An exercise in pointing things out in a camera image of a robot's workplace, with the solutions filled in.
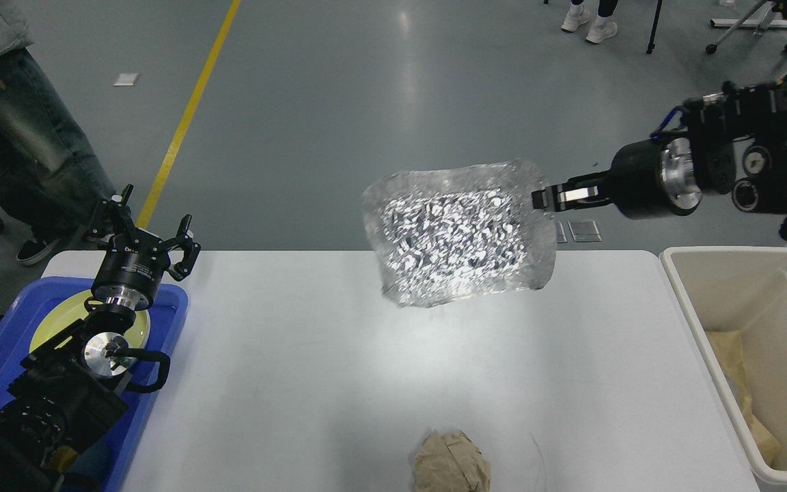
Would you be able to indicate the person in baggy jeans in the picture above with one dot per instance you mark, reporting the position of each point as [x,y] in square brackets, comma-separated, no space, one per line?
[50,177]

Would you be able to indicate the yellow plate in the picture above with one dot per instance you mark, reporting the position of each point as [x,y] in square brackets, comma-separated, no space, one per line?
[72,309]

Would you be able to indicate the floor outlet plate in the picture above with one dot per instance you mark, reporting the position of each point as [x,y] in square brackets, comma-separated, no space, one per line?
[580,231]

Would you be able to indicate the crumpled brown paper ball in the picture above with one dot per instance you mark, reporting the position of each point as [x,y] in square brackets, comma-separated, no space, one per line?
[450,462]

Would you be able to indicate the person in black leggings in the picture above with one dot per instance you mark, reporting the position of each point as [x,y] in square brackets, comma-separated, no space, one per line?
[602,25]

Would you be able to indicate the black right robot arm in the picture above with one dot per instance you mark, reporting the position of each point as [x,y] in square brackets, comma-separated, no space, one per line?
[732,142]

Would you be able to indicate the black tripod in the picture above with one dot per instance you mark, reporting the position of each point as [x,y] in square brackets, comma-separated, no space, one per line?
[651,43]

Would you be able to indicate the beige plastic bin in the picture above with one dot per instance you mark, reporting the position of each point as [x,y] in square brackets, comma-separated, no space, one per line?
[743,290]

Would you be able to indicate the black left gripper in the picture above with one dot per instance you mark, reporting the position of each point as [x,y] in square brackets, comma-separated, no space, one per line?
[133,267]

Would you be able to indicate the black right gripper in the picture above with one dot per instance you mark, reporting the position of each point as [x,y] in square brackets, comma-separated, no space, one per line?
[646,180]

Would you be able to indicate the brown paper in bin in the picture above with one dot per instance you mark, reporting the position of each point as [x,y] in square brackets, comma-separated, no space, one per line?
[728,350]

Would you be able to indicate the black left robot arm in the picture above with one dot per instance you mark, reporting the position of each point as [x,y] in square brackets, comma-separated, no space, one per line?
[70,390]

